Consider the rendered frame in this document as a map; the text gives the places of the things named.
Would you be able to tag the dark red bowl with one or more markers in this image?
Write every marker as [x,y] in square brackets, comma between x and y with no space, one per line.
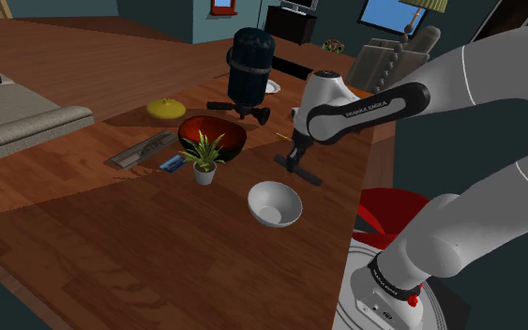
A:
[227,132]

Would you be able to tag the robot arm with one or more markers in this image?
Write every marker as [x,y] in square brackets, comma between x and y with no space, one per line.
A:
[474,215]

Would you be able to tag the white bowl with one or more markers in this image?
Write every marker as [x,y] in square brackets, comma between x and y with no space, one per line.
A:
[272,205]

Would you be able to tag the red framed picture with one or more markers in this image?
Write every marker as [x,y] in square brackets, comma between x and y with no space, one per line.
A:
[223,5]

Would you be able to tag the grey flat remote control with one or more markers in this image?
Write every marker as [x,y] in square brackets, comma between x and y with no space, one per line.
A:
[141,150]

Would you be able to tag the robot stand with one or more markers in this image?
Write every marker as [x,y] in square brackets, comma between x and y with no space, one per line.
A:
[382,211]

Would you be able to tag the white plate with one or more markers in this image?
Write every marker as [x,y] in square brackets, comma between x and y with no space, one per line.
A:
[272,87]

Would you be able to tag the dark blue grinder with crank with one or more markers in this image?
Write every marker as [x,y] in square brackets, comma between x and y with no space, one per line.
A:
[250,64]

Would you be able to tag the black television stand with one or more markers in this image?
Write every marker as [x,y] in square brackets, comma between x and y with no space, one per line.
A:
[288,25]

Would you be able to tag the grey sofa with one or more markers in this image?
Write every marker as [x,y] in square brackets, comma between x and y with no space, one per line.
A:
[12,123]

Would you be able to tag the green potted plant white pot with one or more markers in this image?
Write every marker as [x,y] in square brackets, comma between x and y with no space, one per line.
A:
[204,172]

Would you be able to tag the blue window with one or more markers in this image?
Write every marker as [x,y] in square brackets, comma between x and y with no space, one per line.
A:
[389,16]

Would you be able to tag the black rod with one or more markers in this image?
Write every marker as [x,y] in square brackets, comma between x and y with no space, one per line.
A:
[311,178]

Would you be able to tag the beige armchair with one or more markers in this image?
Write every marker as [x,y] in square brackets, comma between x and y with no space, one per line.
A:
[368,66]

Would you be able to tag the green patterned round object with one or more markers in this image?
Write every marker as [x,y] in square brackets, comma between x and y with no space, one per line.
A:
[333,46]

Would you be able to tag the yellow pencil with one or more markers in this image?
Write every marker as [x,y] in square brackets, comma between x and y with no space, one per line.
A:
[283,136]

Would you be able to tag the yellow domed lid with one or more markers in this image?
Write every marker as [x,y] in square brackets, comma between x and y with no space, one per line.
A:
[166,109]

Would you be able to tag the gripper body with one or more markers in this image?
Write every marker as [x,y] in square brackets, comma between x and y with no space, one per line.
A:
[301,145]

